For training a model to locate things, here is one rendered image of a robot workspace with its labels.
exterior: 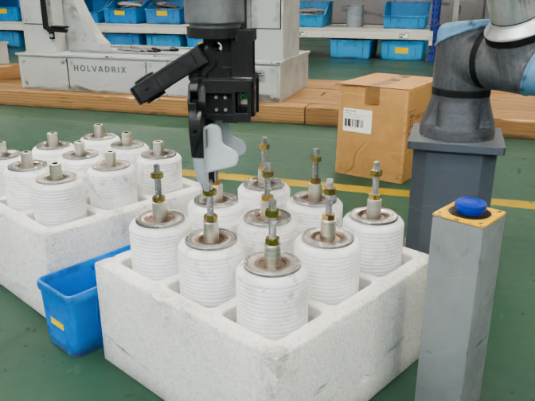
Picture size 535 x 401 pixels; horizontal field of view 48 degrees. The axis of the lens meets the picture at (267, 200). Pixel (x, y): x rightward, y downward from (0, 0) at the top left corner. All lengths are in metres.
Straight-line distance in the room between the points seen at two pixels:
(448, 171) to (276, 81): 1.68
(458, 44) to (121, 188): 0.71
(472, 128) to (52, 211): 0.82
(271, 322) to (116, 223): 0.51
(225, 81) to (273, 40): 2.14
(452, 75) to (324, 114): 1.53
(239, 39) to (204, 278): 0.32
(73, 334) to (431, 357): 0.57
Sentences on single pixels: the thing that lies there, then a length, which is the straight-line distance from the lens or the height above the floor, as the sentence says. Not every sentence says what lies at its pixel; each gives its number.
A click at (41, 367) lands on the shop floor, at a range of 1.09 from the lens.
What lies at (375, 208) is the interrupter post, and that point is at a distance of 0.94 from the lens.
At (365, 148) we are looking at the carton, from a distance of 1.98.
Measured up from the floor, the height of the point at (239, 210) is 0.24.
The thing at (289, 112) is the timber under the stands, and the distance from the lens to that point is 2.77.
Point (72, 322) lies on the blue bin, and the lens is 1.06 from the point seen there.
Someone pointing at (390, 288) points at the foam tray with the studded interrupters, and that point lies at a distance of 0.90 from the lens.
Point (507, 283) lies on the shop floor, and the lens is 1.38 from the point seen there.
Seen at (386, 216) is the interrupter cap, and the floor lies 0.25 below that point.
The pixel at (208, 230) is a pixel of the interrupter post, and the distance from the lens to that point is 0.85.
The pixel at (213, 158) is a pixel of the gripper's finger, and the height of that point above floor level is 0.38.
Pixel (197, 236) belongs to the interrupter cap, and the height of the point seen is 0.25.
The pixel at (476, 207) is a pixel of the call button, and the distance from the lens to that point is 0.81.
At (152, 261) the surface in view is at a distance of 0.93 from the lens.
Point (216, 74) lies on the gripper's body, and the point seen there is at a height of 0.49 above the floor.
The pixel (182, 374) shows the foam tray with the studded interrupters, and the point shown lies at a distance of 0.90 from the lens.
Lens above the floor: 0.59
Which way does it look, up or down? 20 degrees down
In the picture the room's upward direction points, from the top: straight up
